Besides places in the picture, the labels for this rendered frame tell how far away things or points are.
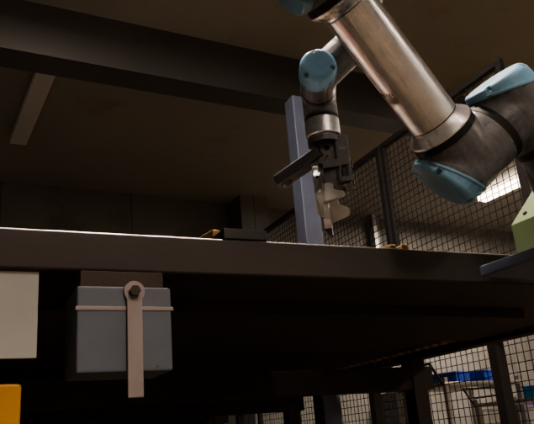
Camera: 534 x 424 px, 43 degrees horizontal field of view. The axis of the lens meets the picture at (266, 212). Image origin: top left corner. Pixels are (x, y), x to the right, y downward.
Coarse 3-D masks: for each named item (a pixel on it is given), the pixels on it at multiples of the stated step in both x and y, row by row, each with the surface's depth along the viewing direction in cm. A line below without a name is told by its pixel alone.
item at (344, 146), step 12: (312, 144) 146; (324, 144) 146; (336, 144) 145; (324, 156) 145; (336, 156) 144; (348, 156) 144; (312, 168) 143; (324, 168) 143; (336, 168) 143; (348, 168) 142; (324, 180) 142; (336, 180) 142; (348, 180) 140
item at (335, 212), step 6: (330, 204) 148; (336, 204) 148; (330, 210) 148; (336, 210) 148; (342, 210) 148; (348, 210) 148; (330, 216) 149; (336, 216) 149; (342, 216) 149; (324, 222) 148; (330, 222) 148; (330, 228) 148; (330, 234) 149
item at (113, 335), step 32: (96, 288) 96; (128, 288) 97; (160, 288) 100; (96, 320) 94; (128, 320) 96; (160, 320) 98; (96, 352) 93; (128, 352) 94; (160, 352) 97; (128, 384) 93
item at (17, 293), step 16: (0, 272) 94; (16, 272) 94; (32, 272) 95; (0, 288) 93; (16, 288) 94; (32, 288) 95; (0, 304) 92; (16, 304) 93; (32, 304) 94; (0, 320) 92; (16, 320) 92; (32, 320) 93; (0, 336) 91; (16, 336) 92; (32, 336) 93; (0, 352) 90; (16, 352) 91; (32, 352) 92
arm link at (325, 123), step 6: (324, 114) 146; (330, 114) 146; (306, 120) 148; (312, 120) 146; (318, 120) 145; (324, 120) 145; (330, 120) 146; (336, 120) 147; (306, 126) 148; (312, 126) 146; (318, 126) 145; (324, 126) 145; (330, 126) 145; (336, 126) 146; (306, 132) 148; (312, 132) 146; (318, 132) 145; (324, 132) 145; (330, 132) 145; (336, 132) 146; (306, 138) 148
